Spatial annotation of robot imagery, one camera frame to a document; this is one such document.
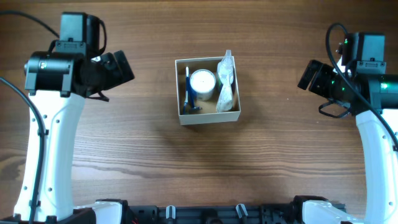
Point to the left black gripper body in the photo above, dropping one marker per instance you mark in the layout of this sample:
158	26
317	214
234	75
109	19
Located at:
123	68

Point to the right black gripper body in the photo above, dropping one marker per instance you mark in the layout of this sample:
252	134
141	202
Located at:
308	75

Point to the blue white toothbrush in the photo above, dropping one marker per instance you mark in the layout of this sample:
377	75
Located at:
186	90

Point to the blue disposable razor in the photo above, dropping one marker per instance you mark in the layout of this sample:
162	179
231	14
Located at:
192	108

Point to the white cotton swab jar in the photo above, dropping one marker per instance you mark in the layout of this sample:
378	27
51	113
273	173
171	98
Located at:
202	83

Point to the clear blue pump bottle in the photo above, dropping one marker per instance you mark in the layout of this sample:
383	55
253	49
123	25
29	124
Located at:
225	70

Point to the white squeeze tube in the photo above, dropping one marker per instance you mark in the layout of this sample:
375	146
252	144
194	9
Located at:
225	100

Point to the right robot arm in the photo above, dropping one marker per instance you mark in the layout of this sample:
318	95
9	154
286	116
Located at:
378	132

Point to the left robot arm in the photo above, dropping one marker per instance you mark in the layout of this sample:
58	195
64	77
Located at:
46	193

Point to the white cardboard box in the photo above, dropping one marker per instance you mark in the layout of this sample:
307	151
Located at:
208	113

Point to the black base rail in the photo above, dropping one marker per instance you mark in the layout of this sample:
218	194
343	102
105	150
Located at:
264	214

